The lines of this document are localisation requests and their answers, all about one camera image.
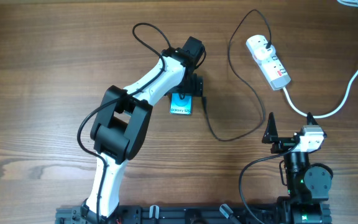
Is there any white USB charger plug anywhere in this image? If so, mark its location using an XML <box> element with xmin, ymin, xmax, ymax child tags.
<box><xmin>254</xmin><ymin>45</ymin><xmax>276</xmax><ymax>61</ymax></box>

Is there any turquoise screen Galaxy smartphone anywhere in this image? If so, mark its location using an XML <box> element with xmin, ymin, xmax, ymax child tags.
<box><xmin>170</xmin><ymin>93</ymin><xmax>192</xmax><ymax>115</ymax></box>

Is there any black USB charging cable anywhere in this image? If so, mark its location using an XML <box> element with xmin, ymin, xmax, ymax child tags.
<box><xmin>201</xmin><ymin>9</ymin><xmax>273</xmax><ymax>142</ymax></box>

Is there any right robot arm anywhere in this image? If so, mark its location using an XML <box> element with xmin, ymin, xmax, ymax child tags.
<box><xmin>262</xmin><ymin>113</ymin><xmax>334</xmax><ymax>224</ymax></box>

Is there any white power strip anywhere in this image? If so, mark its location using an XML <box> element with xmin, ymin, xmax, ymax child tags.
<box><xmin>246</xmin><ymin>35</ymin><xmax>291</xmax><ymax>91</ymax></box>

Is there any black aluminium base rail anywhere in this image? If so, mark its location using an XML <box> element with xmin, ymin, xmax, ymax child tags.
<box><xmin>54</xmin><ymin>203</ymin><xmax>332</xmax><ymax>224</ymax></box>

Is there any black left camera cable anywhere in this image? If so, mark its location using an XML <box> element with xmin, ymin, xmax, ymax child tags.
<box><xmin>76</xmin><ymin>22</ymin><xmax>173</xmax><ymax>223</ymax></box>

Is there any black right camera cable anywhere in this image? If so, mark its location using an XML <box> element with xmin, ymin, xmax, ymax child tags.
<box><xmin>238</xmin><ymin>141</ymin><xmax>301</xmax><ymax>224</ymax></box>

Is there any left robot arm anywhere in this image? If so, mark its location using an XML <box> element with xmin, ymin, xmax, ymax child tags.
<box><xmin>80</xmin><ymin>37</ymin><xmax>205</xmax><ymax>223</ymax></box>

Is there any black camera cable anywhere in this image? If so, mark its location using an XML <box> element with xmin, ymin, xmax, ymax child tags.
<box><xmin>238</xmin><ymin>141</ymin><xmax>301</xmax><ymax>224</ymax></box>
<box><xmin>76</xmin><ymin>22</ymin><xmax>173</xmax><ymax>223</ymax></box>

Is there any white power strip cord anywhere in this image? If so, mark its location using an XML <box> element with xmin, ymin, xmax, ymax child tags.
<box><xmin>282</xmin><ymin>0</ymin><xmax>358</xmax><ymax>119</ymax></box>

